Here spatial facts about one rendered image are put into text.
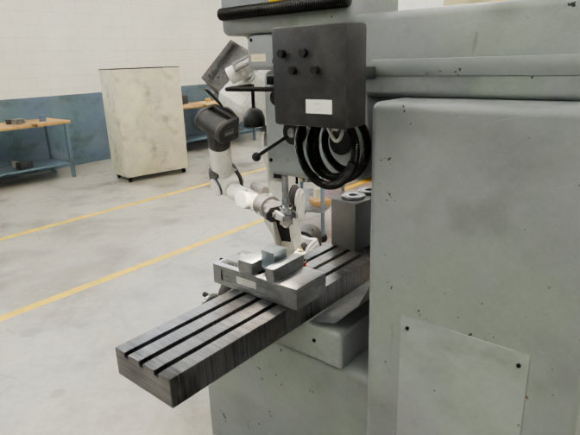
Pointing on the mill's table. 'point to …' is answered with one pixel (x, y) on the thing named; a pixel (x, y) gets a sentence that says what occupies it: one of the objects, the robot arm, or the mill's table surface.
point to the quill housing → (285, 155)
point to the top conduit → (279, 8)
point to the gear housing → (260, 52)
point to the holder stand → (351, 219)
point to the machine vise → (274, 280)
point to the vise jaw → (251, 263)
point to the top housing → (260, 25)
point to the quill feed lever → (278, 141)
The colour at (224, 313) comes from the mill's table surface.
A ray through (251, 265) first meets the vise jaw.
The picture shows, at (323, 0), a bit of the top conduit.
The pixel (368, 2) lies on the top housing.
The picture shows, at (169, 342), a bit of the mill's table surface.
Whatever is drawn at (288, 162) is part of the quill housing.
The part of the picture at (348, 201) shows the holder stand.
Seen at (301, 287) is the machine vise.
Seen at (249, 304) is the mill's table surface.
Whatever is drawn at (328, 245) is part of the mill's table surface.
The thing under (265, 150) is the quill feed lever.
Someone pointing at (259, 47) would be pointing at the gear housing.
